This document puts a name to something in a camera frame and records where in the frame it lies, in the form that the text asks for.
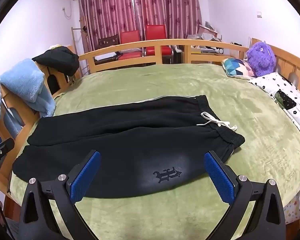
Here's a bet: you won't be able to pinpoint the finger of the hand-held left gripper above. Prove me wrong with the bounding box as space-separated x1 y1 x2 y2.
0 136 15 167

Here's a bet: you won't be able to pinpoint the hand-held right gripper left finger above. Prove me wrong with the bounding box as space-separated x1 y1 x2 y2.
19 150 102 240

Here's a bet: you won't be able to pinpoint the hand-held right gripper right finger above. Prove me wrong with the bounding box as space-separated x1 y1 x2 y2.
204 151 287 240

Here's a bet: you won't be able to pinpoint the black pants with white stripe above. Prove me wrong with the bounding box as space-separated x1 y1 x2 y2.
12 95 245 198

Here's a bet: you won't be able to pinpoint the light blue fleece towel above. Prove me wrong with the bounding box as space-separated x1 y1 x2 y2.
0 58 56 118

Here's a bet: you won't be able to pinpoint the star print bed sheet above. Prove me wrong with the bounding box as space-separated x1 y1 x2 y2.
284 192 300 225

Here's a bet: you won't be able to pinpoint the black jacket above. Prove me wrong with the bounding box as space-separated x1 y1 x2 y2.
32 46 80 77

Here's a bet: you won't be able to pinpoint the green fleece blanket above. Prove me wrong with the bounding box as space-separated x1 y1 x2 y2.
9 64 300 240

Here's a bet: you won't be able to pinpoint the white floral quilt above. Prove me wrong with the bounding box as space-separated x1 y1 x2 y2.
249 72 300 134

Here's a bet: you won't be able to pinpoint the purple plush toy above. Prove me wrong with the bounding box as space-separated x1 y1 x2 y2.
245 41 276 77

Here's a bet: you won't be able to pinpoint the dark wooden chair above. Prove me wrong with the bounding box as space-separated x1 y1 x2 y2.
97 35 120 55

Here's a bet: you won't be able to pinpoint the red chair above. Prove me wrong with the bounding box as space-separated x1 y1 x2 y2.
145 24 174 57
119 30 143 60

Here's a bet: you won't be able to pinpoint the cluttered wooden desk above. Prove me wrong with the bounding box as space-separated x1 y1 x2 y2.
174 21 240 55

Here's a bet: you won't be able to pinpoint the maroon floral curtain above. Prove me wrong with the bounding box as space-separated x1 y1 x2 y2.
77 0 203 52

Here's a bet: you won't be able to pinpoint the wooden bed frame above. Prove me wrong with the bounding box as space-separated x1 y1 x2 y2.
0 37 300 205

